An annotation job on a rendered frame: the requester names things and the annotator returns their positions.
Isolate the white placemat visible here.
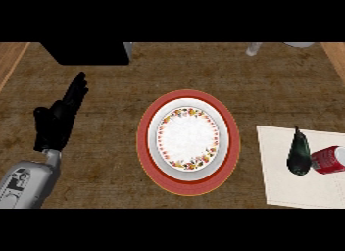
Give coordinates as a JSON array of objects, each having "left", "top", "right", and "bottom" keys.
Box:
[{"left": 254, "top": 125, "right": 345, "bottom": 210}]

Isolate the black appliance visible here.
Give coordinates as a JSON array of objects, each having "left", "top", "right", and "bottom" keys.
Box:
[{"left": 37, "top": 41, "right": 134, "bottom": 66}]

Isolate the grey round object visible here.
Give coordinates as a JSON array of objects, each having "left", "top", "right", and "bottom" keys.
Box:
[{"left": 282, "top": 41, "right": 316, "bottom": 49}]

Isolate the red-rimmed floral plate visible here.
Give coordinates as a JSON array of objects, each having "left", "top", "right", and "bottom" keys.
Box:
[{"left": 134, "top": 88, "right": 241, "bottom": 197}]

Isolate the red can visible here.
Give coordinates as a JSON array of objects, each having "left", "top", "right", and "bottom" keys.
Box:
[{"left": 310, "top": 145, "right": 345, "bottom": 176}]

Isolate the dark green eggplant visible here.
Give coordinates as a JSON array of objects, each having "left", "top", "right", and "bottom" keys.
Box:
[{"left": 285, "top": 126, "right": 312, "bottom": 176}]

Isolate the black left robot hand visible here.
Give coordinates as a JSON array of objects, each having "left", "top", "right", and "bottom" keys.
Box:
[{"left": 32, "top": 71, "right": 90, "bottom": 153}]

